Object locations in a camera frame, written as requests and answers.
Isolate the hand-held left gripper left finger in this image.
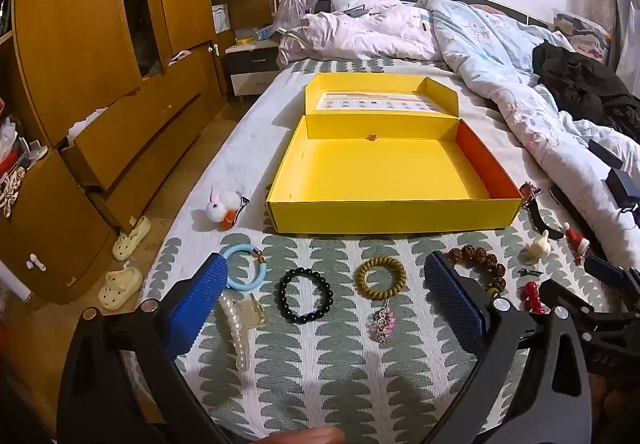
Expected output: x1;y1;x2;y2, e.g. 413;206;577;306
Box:
57;251;251;444

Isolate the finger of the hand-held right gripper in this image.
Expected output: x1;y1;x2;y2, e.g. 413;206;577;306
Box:
584;255;640;299
540;278;640;326

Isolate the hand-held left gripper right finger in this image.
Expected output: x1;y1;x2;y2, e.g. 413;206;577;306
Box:
424;250;596;444

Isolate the red white santa hair clip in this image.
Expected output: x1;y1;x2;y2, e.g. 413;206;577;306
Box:
562;221;593;266

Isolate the pearl hair claw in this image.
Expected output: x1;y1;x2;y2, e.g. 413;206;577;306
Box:
217;293;270;372

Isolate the small red hair clip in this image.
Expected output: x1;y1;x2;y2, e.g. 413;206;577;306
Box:
520;281;546;315

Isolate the light blue hair tie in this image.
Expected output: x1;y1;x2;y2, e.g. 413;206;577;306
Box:
220;244;268;294

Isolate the cream duck hair clip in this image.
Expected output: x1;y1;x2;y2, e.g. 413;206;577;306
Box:
520;230;553;261

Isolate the black bead bracelet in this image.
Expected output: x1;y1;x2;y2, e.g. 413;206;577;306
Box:
277;267;335;325

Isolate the olive bead bracelet with charm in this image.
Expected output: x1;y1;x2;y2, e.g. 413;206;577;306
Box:
355;257;407;344

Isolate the white duck plush hair clip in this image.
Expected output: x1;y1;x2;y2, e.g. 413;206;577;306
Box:
205;187;251;230

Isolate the wristwatch with black strap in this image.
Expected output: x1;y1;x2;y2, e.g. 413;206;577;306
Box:
517;181;566;241

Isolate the yellow cardboard box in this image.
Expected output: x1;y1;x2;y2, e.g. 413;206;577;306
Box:
265;72;538;235

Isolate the person's left hand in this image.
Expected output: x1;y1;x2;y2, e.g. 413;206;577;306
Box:
267;426;347;444

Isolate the cream foam slipper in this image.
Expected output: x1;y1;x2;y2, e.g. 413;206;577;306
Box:
112;215;152;261
97;269;144;311

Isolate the dark blue small box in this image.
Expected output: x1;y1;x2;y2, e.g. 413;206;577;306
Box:
605;168;640;207

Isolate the black flat case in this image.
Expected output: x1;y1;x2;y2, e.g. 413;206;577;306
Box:
587;139;626;171

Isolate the black clothing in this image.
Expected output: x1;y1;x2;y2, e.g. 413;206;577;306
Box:
532;39;640;142

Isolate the pile of small shelf items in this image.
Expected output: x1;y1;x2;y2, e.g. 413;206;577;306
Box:
0;99;50;220

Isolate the light blue printed duvet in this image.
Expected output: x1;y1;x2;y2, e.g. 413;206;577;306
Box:
415;0;640;265

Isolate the printed cushion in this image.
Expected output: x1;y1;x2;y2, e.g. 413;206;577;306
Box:
552;12;613;64

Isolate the bedside nightstand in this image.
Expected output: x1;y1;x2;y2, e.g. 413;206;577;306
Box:
222;42;281;98

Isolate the wooden wardrobe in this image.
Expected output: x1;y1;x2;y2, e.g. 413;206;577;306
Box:
0;0;281;307

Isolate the white pink duvet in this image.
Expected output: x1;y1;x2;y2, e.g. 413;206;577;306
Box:
277;0;451;62

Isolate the clear plastic bag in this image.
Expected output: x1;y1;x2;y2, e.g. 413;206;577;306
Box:
272;0;321;32

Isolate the white pillow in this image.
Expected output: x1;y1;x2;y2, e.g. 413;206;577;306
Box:
330;0;401;16

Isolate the brown seed bead bracelet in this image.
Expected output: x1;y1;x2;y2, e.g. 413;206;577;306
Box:
447;245;507;300

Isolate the black strap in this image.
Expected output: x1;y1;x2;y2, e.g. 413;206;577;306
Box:
549;187;616;260

